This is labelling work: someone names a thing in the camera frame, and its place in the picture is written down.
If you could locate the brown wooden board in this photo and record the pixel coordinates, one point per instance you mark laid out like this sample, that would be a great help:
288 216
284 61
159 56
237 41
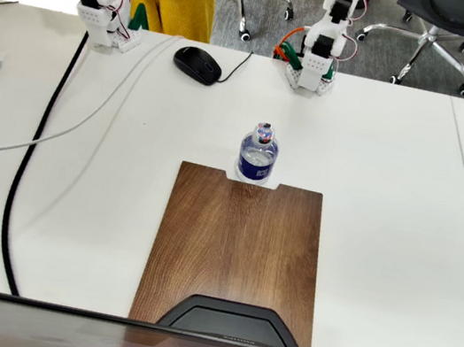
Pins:
236 250

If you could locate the white follower robot arm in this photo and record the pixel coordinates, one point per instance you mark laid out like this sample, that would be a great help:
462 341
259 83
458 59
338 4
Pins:
319 58

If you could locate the black office chair chrome base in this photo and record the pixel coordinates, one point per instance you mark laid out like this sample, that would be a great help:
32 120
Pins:
436 34

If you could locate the black monitor stand base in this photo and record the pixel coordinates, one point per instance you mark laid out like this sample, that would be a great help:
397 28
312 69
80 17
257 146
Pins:
230 321

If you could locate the blue labelled water bottle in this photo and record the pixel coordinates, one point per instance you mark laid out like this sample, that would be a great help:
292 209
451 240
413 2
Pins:
257 160

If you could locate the black computer mouse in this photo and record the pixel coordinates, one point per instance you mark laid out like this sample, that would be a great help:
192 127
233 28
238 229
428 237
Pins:
197 65

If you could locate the green table clamp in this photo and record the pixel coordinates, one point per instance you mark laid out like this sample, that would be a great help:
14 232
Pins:
293 56
140 18

